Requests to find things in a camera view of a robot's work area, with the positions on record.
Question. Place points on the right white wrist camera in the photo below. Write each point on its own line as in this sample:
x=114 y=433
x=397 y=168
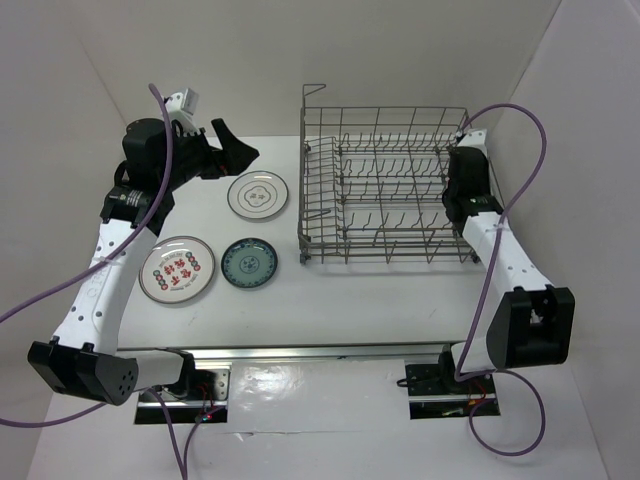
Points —
x=474 y=138

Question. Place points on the teal blue floral plate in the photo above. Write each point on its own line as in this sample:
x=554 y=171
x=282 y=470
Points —
x=249 y=263

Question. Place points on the white plate red characters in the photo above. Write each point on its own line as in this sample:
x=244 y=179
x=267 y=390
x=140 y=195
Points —
x=177 y=270

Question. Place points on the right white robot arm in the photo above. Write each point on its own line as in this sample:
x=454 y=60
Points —
x=522 y=319

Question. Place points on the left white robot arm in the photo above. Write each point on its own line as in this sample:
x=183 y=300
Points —
x=81 y=358

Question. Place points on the grey wire dish rack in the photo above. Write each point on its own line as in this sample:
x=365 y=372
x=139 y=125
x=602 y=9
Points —
x=371 y=180

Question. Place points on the white plate green rim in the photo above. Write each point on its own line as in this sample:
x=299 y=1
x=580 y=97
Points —
x=258 y=195

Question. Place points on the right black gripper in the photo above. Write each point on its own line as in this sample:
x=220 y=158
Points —
x=486 y=177

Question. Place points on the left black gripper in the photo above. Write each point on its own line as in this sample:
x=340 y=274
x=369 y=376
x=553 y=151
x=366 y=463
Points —
x=234 y=156

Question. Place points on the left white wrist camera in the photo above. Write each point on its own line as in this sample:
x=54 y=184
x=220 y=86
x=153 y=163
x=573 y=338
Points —
x=181 y=107

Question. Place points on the metal base rail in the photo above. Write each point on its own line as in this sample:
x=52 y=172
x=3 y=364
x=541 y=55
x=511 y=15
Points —
x=421 y=352

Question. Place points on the white front cover panel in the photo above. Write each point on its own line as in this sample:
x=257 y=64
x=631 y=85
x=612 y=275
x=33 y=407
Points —
x=317 y=397

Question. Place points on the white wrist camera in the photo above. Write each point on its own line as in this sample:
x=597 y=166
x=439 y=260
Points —
x=181 y=107
x=474 y=138

